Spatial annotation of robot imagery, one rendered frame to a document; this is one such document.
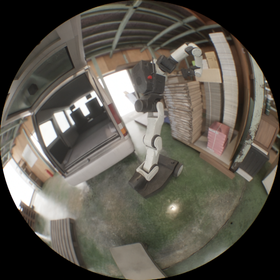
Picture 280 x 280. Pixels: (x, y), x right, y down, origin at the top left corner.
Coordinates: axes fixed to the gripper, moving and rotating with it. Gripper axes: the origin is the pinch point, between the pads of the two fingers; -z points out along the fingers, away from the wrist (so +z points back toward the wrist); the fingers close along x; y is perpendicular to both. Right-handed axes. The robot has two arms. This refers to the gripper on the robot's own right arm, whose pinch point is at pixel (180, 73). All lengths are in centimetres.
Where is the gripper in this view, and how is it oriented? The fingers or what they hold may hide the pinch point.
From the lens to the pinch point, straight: 107.5
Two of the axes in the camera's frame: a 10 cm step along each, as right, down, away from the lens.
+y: -8.4, 5.1, -2.0
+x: -3.4, -7.7, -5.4
